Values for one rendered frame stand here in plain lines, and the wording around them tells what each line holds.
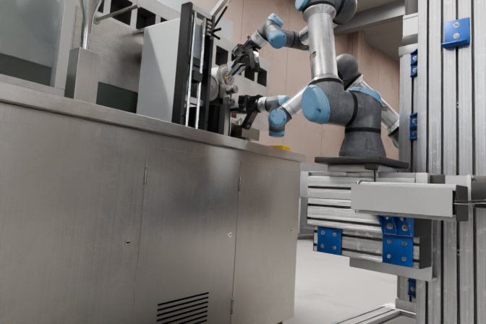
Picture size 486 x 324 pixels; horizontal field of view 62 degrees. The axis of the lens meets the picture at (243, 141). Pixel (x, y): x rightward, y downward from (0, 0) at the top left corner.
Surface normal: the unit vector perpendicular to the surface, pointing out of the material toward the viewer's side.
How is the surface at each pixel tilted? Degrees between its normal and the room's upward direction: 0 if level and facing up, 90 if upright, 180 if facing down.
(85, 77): 90
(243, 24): 90
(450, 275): 90
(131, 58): 90
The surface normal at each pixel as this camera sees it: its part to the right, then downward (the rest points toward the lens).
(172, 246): 0.80, -0.03
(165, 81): -0.59, -0.14
